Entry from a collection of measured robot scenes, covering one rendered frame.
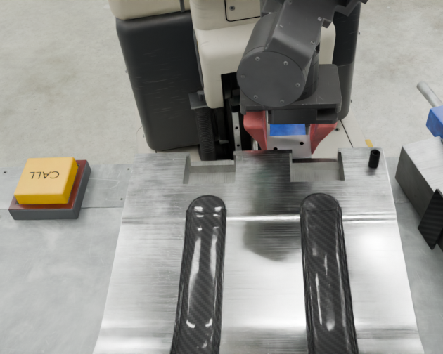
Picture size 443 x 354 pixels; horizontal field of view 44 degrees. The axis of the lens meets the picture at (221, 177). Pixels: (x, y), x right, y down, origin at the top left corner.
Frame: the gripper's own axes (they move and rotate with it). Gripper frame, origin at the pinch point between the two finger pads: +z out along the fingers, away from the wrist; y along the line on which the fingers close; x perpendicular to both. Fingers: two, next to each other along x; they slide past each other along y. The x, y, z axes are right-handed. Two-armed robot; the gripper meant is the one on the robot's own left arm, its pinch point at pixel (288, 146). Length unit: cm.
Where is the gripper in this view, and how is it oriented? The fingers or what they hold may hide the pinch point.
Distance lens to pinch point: 63.7
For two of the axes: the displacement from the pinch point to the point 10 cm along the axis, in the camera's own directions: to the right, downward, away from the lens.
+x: 0.5, -7.5, 6.6
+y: 10.0, -0.1, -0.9
